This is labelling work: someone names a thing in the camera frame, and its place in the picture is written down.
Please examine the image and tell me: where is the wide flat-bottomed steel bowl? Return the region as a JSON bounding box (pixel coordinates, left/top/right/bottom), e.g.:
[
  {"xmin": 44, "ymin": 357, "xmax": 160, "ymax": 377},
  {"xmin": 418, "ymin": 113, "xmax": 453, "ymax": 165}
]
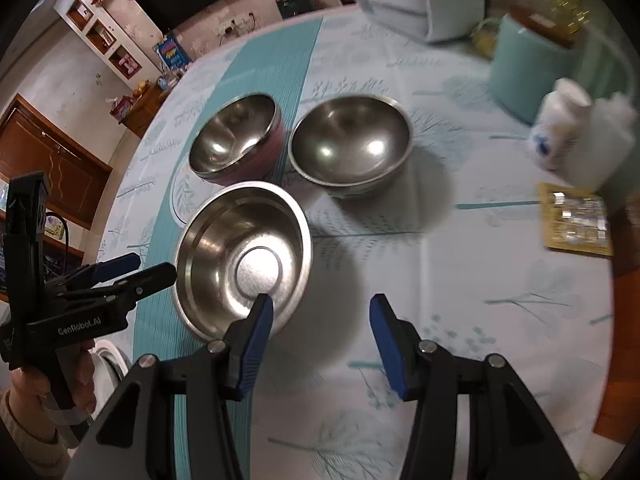
[{"xmin": 172, "ymin": 181, "xmax": 314, "ymax": 342}]

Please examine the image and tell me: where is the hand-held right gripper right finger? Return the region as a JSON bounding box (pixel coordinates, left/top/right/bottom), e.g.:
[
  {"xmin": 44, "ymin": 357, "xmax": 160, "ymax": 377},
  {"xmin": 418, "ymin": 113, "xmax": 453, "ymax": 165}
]
[{"xmin": 369, "ymin": 294, "xmax": 581, "ymax": 480}]

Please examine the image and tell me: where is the teal striped table runner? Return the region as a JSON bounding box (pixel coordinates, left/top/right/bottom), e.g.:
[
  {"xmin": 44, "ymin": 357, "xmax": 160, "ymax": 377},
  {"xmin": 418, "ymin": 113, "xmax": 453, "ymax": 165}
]
[{"xmin": 131, "ymin": 22, "xmax": 323, "ymax": 480}]

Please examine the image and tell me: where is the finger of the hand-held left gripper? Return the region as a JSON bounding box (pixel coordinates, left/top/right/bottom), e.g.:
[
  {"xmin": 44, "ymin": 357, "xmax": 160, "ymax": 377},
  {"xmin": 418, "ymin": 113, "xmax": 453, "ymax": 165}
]
[
  {"xmin": 60, "ymin": 252, "xmax": 142, "ymax": 288},
  {"xmin": 55, "ymin": 262, "xmax": 179, "ymax": 312}
]

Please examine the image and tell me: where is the round steel bowl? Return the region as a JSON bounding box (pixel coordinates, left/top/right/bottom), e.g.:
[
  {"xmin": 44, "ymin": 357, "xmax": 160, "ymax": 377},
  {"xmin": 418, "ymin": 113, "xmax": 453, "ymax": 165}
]
[{"xmin": 288, "ymin": 94, "xmax": 414, "ymax": 199}]

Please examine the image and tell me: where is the blue printed box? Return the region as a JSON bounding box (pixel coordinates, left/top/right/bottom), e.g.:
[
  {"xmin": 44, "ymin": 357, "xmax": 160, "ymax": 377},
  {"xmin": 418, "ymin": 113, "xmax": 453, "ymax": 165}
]
[{"xmin": 152, "ymin": 32, "xmax": 194, "ymax": 69}]

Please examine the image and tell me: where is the white wall shelf unit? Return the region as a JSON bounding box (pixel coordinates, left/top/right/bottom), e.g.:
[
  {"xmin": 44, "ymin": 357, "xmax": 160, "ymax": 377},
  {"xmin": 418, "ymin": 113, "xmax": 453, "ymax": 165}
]
[{"xmin": 54, "ymin": 0, "xmax": 161, "ymax": 81}]

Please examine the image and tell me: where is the white plate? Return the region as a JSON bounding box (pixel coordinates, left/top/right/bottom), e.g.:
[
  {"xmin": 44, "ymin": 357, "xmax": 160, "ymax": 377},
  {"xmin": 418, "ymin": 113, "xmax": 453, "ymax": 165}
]
[{"xmin": 92, "ymin": 337, "xmax": 131, "ymax": 396}]

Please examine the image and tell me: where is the tree print tablecloth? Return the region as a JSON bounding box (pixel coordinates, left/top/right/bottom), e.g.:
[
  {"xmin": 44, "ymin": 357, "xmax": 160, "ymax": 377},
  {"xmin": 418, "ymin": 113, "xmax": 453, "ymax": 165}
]
[{"xmin": 97, "ymin": 7, "xmax": 618, "ymax": 480}]

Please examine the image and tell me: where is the teal canister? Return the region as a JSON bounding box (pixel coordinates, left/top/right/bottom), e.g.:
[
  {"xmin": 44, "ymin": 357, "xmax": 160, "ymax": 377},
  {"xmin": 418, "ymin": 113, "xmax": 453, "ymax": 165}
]
[{"xmin": 487, "ymin": 12, "xmax": 591, "ymax": 126}]

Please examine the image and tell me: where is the person's left forearm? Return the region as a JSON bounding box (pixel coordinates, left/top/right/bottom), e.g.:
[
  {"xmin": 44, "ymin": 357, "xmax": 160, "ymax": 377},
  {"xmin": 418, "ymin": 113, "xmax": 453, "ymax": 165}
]
[{"xmin": 0, "ymin": 390, "xmax": 83, "ymax": 480}]

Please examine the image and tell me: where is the pink steel bowl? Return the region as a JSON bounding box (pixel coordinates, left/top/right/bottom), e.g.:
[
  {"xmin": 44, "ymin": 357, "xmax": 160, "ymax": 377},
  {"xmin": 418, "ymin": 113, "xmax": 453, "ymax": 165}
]
[{"xmin": 189, "ymin": 94, "xmax": 287, "ymax": 186}]

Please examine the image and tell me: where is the white pill bottle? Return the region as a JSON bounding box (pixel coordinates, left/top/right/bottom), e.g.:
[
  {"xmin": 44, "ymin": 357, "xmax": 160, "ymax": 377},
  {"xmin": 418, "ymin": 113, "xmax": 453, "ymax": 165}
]
[{"xmin": 527, "ymin": 78, "xmax": 593, "ymax": 171}]

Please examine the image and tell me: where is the white squeeze bottle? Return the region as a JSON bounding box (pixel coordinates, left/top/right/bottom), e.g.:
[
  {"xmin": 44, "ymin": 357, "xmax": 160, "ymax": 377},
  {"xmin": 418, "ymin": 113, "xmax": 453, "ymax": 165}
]
[{"xmin": 565, "ymin": 94, "xmax": 640, "ymax": 192}]

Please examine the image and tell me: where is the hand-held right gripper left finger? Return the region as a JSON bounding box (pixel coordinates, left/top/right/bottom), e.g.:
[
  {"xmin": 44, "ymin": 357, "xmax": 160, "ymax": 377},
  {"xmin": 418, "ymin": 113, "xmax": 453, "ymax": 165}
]
[{"xmin": 62, "ymin": 294, "xmax": 275, "ymax": 480}]

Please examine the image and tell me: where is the red tissue box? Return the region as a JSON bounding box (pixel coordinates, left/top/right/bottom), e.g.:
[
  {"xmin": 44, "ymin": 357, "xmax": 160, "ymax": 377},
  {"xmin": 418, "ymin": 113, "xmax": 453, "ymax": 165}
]
[{"xmin": 110, "ymin": 95, "xmax": 139, "ymax": 122}]

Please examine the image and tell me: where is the glass jar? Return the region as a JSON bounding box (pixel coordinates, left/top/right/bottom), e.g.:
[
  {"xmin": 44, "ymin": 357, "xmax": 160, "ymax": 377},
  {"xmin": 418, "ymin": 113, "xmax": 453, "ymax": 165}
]
[{"xmin": 470, "ymin": 17, "xmax": 501, "ymax": 58}]

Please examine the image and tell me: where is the brown wooden door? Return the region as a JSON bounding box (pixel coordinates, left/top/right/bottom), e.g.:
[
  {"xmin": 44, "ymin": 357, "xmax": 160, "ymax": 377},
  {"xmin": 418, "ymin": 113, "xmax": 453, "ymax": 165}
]
[{"xmin": 0, "ymin": 94, "xmax": 113, "ymax": 228}]

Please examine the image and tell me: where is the person's left hand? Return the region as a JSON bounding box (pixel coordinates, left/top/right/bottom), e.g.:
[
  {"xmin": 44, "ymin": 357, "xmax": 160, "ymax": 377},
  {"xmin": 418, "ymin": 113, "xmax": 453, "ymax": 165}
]
[{"xmin": 10, "ymin": 340, "xmax": 97, "ymax": 418}]

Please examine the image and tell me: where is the wooden coaster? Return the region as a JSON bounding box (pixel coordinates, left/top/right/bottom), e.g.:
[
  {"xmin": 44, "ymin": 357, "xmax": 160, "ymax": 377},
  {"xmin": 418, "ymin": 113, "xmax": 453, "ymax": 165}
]
[{"xmin": 537, "ymin": 182, "xmax": 614, "ymax": 258}]

